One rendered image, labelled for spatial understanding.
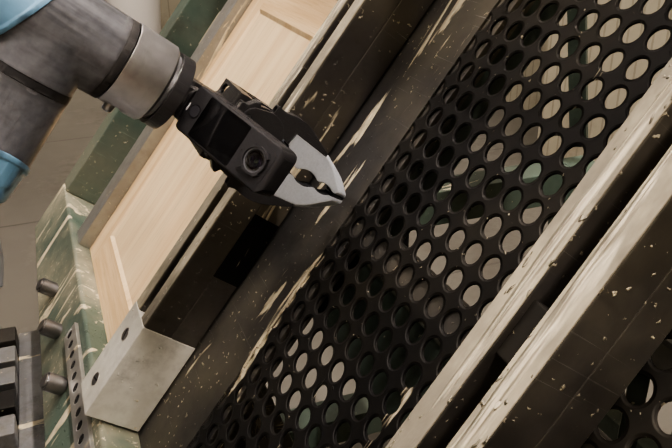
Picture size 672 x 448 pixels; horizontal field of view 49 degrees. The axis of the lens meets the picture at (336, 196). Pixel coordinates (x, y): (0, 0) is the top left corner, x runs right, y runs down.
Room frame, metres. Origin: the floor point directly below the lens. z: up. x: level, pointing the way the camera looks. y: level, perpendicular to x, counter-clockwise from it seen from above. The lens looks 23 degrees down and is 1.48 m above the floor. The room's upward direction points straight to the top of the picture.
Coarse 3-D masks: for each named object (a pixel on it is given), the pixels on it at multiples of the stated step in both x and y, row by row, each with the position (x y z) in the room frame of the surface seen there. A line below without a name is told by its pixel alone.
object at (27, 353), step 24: (0, 336) 1.06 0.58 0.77; (24, 336) 1.10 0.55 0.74; (0, 360) 0.99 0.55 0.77; (24, 360) 1.03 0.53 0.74; (0, 384) 0.93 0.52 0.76; (24, 384) 0.96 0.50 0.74; (0, 408) 0.88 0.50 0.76; (24, 408) 0.91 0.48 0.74; (0, 432) 0.82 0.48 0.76; (24, 432) 0.85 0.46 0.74
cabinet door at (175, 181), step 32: (256, 0) 1.24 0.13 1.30; (288, 0) 1.12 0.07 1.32; (320, 0) 1.03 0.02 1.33; (256, 32) 1.16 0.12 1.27; (288, 32) 1.05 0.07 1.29; (224, 64) 1.18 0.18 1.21; (256, 64) 1.07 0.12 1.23; (288, 64) 0.98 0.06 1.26; (256, 96) 1.00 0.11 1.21; (160, 160) 1.14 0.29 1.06; (192, 160) 1.04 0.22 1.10; (128, 192) 1.16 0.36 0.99; (160, 192) 1.06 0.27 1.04; (192, 192) 0.96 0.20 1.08; (128, 224) 1.08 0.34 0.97; (160, 224) 0.98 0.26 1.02; (96, 256) 1.09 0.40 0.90; (128, 256) 1.00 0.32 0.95; (160, 256) 0.91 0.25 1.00; (128, 288) 0.93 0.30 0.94
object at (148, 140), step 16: (240, 0) 1.25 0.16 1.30; (224, 16) 1.25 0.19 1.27; (240, 16) 1.25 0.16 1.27; (208, 32) 1.27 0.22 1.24; (224, 32) 1.24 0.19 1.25; (208, 48) 1.23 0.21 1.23; (208, 64) 1.23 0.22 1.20; (144, 128) 1.23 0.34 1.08; (160, 128) 1.20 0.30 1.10; (144, 144) 1.18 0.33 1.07; (128, 160) 1.20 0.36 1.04; (144, 160) 1.18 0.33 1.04; (128, 176) 1.17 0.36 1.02; (112, 192) 1.16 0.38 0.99; (96, 208) 1.18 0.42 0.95; (112, 208) 1.16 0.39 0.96; (96, 224) 1.15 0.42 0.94; (80, 240) 1.14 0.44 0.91
